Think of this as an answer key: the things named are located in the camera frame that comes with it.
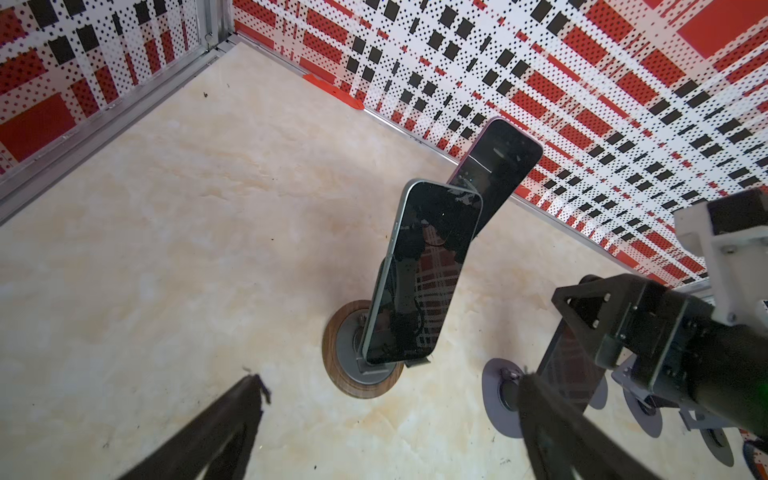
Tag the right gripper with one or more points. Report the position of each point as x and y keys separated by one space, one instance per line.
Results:
x=681 y=353

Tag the wooden-base phone stand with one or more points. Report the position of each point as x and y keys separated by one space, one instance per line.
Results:
x=343 y=360

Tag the grey stand of blue phone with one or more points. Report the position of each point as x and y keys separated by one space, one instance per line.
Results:
x=711 y=429

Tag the grey centre phone stand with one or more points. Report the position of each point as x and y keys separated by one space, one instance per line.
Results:
x=500 y=390

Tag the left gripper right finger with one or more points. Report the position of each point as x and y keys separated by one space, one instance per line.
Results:
x=562 y=444

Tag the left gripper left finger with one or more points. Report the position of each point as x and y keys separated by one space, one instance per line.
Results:
x=216 y=444

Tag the black phone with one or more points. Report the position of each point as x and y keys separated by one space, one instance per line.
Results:
x=496 y=165
x=567 y=368
x=433 y=229

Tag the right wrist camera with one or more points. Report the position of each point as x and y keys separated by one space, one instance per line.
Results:
x=730 y=234

